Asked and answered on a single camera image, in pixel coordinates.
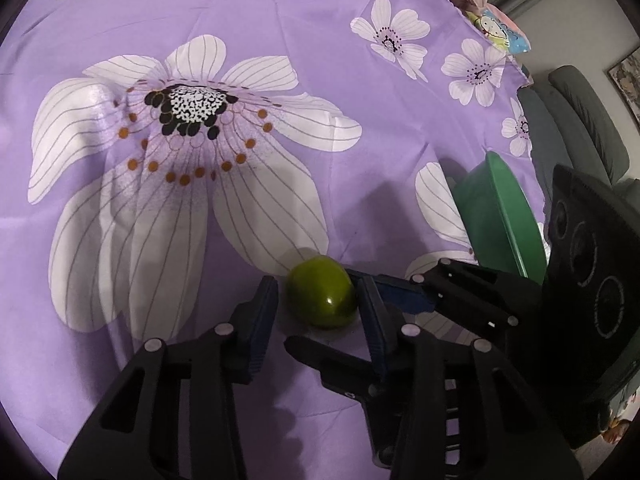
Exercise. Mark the green plastic bowl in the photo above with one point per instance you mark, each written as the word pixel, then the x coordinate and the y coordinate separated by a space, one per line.
pixel 480 220

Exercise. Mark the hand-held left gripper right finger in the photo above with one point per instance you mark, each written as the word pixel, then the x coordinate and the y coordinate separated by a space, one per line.
pixel 380 340

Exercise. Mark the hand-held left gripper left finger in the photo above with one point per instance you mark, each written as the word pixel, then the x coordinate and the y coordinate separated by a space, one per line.
pixel 262 325

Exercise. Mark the grey sofa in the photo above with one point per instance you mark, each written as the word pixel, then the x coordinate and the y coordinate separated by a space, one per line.
pixel 585 110

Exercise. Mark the purple floral tablecloth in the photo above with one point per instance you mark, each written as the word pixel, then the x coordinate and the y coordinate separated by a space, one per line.
pixel 350 85

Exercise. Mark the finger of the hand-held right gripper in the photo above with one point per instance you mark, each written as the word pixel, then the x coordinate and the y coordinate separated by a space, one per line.
pixel 330 365
pixel 410 297

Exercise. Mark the framed wall picture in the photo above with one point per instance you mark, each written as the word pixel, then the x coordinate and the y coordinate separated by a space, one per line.
pixel 627 85

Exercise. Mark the cartoon print pillow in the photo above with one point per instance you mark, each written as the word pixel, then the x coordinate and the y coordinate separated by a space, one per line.
pixel 500 30

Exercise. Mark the dark green oval fruit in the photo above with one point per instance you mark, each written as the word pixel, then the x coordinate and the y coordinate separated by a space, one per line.
pixel 320 292

